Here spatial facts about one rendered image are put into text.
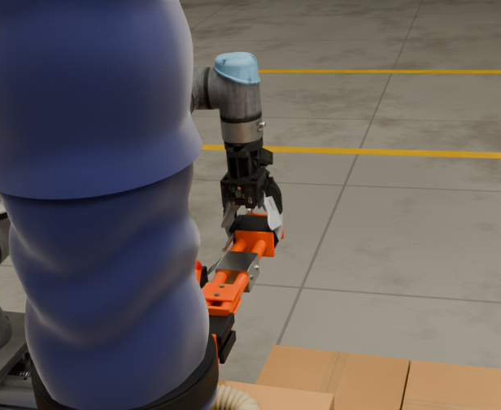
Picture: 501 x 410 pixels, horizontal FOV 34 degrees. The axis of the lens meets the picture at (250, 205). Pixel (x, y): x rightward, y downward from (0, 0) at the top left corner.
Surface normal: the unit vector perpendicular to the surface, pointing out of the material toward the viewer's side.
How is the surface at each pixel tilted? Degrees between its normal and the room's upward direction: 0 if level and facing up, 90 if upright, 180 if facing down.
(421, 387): 0
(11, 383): 90
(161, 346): 83
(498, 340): 0
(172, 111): 101
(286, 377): 0
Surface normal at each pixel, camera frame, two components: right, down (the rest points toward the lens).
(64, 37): 0.09, 0.21
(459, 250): -0.07, -0.91
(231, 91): -0.18, 0.42
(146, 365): 0.41, 0.25
